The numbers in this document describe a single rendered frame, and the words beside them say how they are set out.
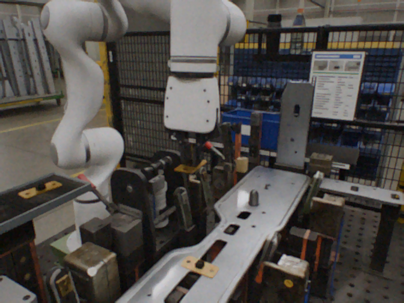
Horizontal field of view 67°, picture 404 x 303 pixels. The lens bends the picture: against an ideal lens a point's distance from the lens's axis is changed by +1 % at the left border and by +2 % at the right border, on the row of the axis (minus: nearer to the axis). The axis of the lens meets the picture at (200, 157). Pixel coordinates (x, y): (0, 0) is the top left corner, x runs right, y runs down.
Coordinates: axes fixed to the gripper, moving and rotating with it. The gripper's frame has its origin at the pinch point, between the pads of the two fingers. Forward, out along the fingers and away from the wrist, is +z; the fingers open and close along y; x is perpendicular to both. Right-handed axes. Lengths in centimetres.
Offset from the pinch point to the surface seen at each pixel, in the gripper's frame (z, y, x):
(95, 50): -33, -529, 587
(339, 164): 20, 31, 77
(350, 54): -22, 29, 97
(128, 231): 19.5, -13.9, -3.2
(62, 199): 11.4, -25.8, -9.7
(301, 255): 31.6, 22.7, 23.3
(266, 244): 18.1, 16.2, 2.8
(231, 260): 26.2, 8.1, 5.6
